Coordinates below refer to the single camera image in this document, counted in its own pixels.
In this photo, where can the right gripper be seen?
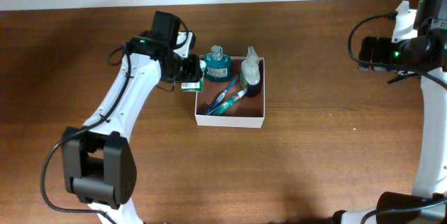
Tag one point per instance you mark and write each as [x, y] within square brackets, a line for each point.
[381, 46]

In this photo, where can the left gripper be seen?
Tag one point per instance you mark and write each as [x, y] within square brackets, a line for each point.
[191, 73]

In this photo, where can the green white soap packet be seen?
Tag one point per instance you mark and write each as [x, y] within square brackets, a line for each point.
[192, 86]

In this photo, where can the blue mouthwash bottle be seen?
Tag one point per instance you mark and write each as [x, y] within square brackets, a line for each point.
[217, 65]

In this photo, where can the blue disposable razor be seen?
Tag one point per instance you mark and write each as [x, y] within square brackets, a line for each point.
[206, 109]

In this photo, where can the blue white toothbrush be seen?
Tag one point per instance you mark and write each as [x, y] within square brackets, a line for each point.
[222, 95]

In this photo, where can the green toothpaste tube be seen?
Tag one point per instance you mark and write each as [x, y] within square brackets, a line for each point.
[222, 108]

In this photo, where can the clear pump soap bottle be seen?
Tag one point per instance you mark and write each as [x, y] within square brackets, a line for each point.
[250, 76]

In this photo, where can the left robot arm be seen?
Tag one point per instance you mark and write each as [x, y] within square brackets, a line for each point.
[98, 165]

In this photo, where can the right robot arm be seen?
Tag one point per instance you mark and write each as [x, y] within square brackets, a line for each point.
[417, 48]

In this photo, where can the white cardboard box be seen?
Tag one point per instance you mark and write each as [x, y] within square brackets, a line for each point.
[249, 112]

